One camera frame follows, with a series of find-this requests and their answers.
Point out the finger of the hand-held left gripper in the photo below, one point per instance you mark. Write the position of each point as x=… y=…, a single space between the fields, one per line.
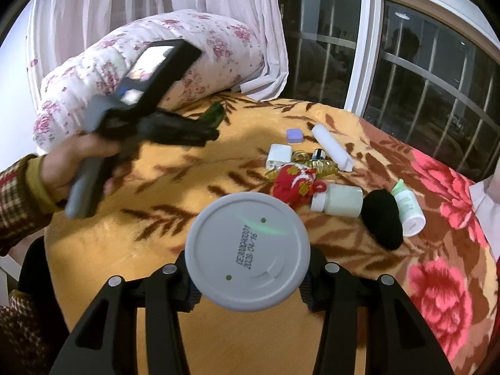
x=187 y=122
x=172 y=137

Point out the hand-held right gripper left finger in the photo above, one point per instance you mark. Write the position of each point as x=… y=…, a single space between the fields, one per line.
x=192 y=296

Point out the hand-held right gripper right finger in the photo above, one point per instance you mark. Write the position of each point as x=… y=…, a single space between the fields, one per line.
x=309 y=296

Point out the dark green wrapper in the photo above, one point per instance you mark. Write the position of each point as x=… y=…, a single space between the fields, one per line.
x=214 y=115

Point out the white round jar lid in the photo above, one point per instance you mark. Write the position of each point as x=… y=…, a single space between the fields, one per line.
x=246 y=250

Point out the white cylindrical tube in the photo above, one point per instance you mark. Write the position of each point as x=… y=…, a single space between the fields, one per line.
x=332 y=146

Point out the person's left forearm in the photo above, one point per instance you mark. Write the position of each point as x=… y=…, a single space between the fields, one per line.
x=17 y=199

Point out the person's left hand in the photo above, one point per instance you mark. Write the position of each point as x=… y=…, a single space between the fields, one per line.
x=58 y=164

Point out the floral pink pillow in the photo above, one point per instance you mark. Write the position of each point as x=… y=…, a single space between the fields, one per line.
x=203 y=43

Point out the yellow floral fleece blanket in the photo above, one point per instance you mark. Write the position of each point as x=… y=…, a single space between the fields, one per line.
x=129 y=242

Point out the floral sheer curtain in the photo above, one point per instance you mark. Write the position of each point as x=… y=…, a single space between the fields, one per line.
x=117 y=0

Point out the white charger plug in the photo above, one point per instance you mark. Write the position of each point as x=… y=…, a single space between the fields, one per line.
x=279 y=155

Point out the white pill bottle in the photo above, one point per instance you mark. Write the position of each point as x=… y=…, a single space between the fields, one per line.
x=342 y=201

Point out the black sock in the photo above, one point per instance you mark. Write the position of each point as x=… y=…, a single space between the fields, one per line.
x=382 y=218

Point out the small purple square box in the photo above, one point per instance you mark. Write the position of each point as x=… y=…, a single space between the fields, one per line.
x=295 y=136

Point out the red knitted pouch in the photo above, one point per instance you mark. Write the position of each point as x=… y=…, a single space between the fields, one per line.
x=295 y=183

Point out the gold ribbon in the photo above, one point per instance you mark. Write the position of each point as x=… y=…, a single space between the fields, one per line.
x=326 y=168

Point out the green and white bottle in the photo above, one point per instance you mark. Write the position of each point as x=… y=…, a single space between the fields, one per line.
x=408 y=209

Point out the dark label dropper bottle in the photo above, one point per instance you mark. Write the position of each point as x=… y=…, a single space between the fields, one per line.
x=318 y=154

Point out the plaid jacket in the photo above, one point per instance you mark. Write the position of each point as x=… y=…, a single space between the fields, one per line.
x=19 y=336

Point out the white cloth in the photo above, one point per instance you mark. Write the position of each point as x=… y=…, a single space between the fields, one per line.
x=486 y=211

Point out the white framed window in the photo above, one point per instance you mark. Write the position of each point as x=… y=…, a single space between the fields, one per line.
x=371 y=27

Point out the metal window railing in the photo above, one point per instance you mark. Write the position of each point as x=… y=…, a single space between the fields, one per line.
x=429 y=86

